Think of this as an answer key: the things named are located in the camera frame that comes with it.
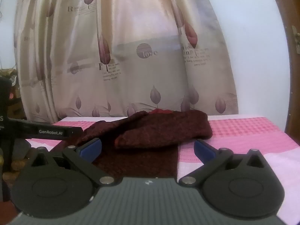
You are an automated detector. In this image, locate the dark clutter beside bed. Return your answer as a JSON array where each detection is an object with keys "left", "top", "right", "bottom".
[{"left": 1, "top": 68, "right": 26, "bottom": 119}]

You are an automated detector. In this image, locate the beige leaf print curtain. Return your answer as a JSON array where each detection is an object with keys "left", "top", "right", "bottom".
[{"left": 14, "top": 0, "right": 239, "bottom": 123}]

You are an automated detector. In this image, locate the dark maroon knitted garment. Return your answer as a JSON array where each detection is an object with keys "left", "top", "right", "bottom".
[{"left": 73, "top": 110, "right": 213, "bottom": 179}]

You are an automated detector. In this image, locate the brown wooden door frame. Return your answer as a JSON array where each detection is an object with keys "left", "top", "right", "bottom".
[{"left": 267, "top": 0, "right": 300, "bottom": 143}]

